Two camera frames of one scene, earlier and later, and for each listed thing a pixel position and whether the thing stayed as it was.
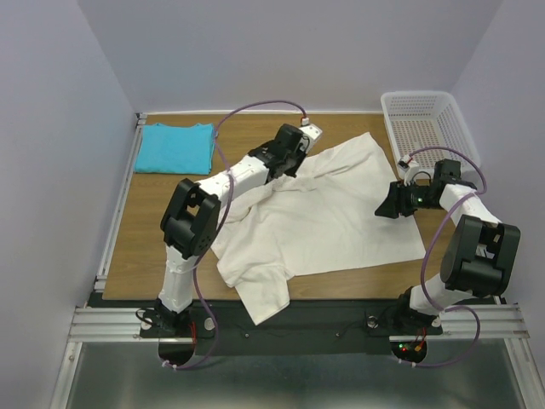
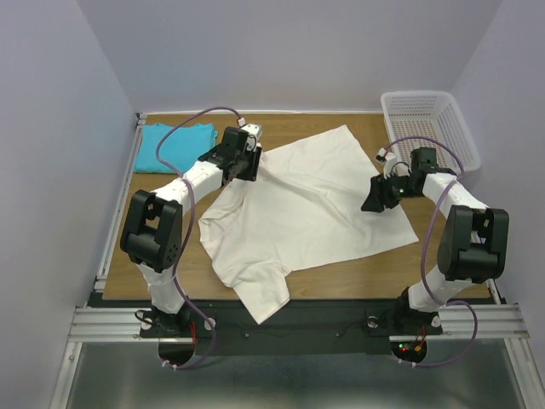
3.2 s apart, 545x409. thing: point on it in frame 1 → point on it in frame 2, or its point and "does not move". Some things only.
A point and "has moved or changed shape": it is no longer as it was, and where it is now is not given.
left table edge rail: (100, 279) does not move
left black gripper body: (293, 161) → (248, 163)
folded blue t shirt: (167, 149) does not move
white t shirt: (318, 215) has moved or changed shape
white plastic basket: (429, 128) does not move
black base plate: (302, 327) does not move
